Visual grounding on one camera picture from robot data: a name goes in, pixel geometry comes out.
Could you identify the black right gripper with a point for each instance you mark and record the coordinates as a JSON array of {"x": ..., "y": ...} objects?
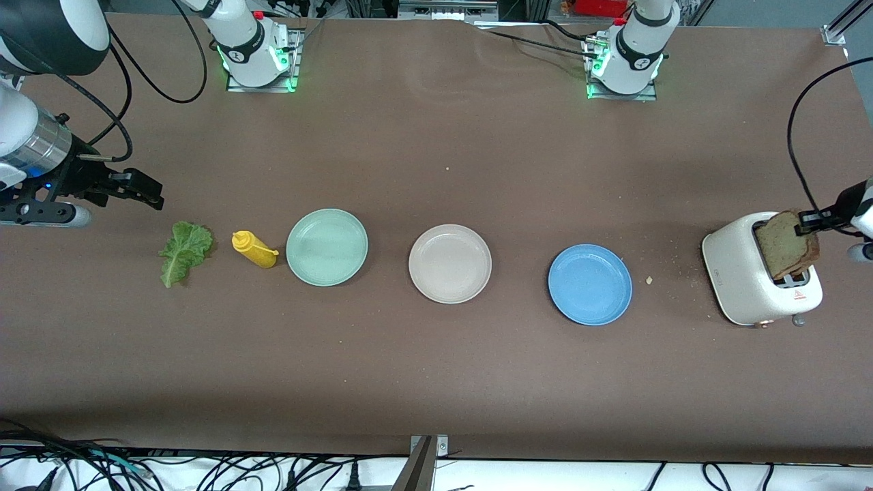
[{"x": 83, "y": 173}]

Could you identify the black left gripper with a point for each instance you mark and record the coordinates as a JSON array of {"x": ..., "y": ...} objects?
[{"x": 848, "y": 202}]

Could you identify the light crust bread slice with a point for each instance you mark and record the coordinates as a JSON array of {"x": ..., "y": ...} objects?
[{"x": 777, "y": 249}]

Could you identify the yellow mustard squeeze bottle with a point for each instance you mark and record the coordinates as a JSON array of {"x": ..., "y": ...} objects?
[{"x": 256, "y": 251}]

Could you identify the green round plate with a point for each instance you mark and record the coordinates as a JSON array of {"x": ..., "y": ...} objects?
[{"x": 327, "y": 247}]

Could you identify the blue round plate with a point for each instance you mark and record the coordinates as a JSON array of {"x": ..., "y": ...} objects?
[{"x": 590, "y": 284}]

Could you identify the beige round plate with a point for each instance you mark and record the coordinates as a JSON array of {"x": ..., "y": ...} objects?
[{"x": 450, "y": 264}]

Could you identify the dark crust bread slice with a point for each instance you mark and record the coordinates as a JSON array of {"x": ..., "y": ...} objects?
[{"x": 815, "y": 251}]

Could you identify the green lettuce leaf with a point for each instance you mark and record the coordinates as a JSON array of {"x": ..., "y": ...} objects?
[{"x": 184, "y": 249}]

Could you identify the white two-slot toaster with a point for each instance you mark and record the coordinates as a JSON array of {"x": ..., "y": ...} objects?
[{"x": 736, "y": 273}]

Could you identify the red box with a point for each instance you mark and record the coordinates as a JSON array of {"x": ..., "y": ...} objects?
[{"x": 600, "y": 7}]

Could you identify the black power plug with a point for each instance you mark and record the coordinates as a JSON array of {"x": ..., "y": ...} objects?
[{"x": 354, "y": 481}]

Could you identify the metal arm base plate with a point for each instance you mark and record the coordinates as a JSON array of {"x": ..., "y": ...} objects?
[
  {"x": 294, "y": 68},
  {"x": 614, "y": 97}
]

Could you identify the metal table edge bracket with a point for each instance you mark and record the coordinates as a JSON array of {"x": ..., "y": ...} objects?
[{"x": 423, "y": 470}]

